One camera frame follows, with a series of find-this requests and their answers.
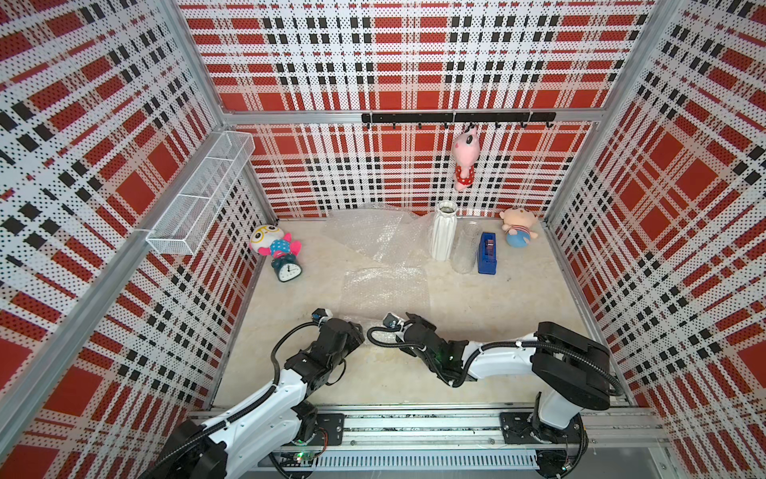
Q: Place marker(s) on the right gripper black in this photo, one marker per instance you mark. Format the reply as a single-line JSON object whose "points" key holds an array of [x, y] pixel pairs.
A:
{"points": [[419, 320]]}

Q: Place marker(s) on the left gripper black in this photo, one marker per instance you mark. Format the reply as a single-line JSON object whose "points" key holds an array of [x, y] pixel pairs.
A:
{"points": [[355, 336]]}

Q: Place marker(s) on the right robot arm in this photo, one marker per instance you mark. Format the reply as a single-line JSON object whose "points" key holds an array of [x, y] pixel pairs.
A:
{"points": [[575, 368]]}

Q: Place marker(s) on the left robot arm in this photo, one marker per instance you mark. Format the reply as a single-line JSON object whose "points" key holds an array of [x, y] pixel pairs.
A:
{"points": [[233, 442]]}

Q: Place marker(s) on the bubble wrap pile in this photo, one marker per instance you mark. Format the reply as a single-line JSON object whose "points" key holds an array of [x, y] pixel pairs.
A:
{"points": [[388, 235]]}

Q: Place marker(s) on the teal alarm clock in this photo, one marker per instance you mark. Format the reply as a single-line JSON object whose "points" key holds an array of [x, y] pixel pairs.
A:
{"points": [[286, 268]]}

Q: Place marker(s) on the blue tape dispenser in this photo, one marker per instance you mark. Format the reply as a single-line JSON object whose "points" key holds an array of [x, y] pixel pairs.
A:
{"points": [[487, 259]]}

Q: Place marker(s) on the tall white ribbed vase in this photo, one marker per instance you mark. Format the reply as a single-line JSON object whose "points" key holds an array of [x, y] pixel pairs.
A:
{"points": [[443, 230]]}

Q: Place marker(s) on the white pink owl plush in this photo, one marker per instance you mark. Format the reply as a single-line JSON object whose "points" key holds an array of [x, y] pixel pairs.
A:
{"points": [[272, 240]]}

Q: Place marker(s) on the plush doll blue pants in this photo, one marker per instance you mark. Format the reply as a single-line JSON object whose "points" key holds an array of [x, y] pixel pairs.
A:
{"points": [[518, 226]]}

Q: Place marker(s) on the pink hanging plush toy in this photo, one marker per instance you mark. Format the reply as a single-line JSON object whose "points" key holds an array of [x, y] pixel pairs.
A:
{"points": [[465, 152]]}

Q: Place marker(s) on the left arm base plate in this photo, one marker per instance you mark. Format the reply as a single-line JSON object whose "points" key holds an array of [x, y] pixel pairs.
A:
{"points": [[320, 429]]}

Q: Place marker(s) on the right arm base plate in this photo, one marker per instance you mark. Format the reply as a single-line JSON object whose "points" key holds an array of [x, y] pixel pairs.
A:
{"points": [[517, 427]]}

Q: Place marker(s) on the white wire mesh shelf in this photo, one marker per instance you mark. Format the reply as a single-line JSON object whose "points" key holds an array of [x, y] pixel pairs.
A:
{"points": [[205, 186]]}

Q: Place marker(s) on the black hook rail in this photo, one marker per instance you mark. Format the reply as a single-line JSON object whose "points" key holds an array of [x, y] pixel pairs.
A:
{"points": [[521, 118]]}

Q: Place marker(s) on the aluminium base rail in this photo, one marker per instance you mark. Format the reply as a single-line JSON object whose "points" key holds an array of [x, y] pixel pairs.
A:
{"points": [[623, 442]]}

